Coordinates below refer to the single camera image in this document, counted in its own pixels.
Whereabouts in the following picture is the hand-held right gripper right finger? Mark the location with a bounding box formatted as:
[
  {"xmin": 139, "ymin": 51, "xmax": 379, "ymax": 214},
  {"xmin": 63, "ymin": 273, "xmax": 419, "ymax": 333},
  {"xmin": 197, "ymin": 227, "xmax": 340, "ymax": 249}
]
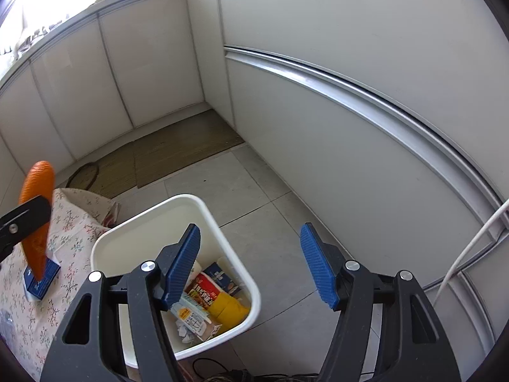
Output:
[{"xmin": 300, "ymin": 223, "xmax": 462, "ymax": 382}]

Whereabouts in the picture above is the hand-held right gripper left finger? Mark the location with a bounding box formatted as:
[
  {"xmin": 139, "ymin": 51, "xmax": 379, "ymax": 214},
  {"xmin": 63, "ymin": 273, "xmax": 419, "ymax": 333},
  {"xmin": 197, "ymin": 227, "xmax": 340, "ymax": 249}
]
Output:
[{"xmin": 40, "ymin": 223, "xmax": 201, "ymax": 382}]

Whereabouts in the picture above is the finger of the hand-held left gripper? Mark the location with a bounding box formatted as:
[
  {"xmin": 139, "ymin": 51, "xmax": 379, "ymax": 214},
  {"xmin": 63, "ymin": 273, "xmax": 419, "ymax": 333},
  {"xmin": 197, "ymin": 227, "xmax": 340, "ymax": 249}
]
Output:
[{"xmin": 0, "ymin": 195, "xmax": 52, "ymax": 263}]

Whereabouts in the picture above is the red snack packet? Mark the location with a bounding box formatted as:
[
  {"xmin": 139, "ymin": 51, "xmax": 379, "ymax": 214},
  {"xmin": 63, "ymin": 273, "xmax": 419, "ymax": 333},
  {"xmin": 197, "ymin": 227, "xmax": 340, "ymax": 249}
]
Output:
[{"xmin": 186, "ymin": 272, "xmax": 221, "ymax": 313}]

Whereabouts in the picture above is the navy box white flap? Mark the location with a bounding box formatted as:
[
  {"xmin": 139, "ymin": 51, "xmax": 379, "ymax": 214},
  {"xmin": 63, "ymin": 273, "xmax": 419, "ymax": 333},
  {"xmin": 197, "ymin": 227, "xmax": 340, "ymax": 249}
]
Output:
[{"xmin": 206, "ymin": 262, "xmax": 241, "ymax": 295}]

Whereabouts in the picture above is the orange carrot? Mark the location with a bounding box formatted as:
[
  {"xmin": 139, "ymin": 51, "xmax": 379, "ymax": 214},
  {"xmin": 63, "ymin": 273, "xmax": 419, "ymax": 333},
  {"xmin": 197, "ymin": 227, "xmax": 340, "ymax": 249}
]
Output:
[{"xmin": 19, "ymin": 161, "xmax": 55, "ymax": 280}]

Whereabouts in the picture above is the white trash bin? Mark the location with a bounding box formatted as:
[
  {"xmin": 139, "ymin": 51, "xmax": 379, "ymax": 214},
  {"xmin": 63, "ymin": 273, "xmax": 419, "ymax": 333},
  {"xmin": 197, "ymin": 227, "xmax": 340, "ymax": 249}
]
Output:
[{"xmin": 91, "ymin": 194, "xmax": 261, "ymax": 369}]

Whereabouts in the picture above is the light blue carton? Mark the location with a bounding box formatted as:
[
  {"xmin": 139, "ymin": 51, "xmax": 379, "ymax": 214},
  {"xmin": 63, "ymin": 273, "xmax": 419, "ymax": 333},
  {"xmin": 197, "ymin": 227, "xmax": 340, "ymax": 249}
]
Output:
[{"xmin": 171, "ymin": 302, "xmax": 211, "ymax": 337}]

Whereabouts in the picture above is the yellow packet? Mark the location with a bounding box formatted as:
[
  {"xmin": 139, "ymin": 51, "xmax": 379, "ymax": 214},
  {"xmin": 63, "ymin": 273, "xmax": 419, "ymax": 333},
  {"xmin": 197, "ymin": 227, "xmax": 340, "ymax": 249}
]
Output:
[{"xmin": 207, "ymin": 291, "xmax": 250, "ymax": 324}]

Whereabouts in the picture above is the floral tablecloth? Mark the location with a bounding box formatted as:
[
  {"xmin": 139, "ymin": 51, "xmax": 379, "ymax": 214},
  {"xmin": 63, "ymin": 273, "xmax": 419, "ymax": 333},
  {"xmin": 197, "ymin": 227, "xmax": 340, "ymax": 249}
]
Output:
[{"xmin": 0, "ymin": 188, "xmax": 120, "ymax": 371}]

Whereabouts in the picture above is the blue box white print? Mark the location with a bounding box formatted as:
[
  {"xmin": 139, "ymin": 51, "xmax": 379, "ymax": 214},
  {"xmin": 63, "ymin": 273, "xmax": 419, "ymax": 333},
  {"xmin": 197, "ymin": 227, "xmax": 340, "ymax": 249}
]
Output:
[{"xmin": 23, "ymin": 260, "xmax": 61, "ymax": 302}]

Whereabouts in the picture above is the brown floor mat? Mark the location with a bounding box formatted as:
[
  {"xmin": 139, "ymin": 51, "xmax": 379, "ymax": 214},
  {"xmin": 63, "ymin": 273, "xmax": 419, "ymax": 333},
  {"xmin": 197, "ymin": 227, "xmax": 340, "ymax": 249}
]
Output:
[{"xmin": 66, "ymin": 109, "xmax": 245, "ymax": 200}]

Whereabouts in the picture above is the white cable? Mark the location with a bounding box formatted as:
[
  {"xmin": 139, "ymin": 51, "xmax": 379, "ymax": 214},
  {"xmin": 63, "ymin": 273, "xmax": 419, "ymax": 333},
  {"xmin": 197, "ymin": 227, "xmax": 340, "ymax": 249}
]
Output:
[{"xmin": 433, "ymin": 199, "xmax": 509, "ymax": 311}]

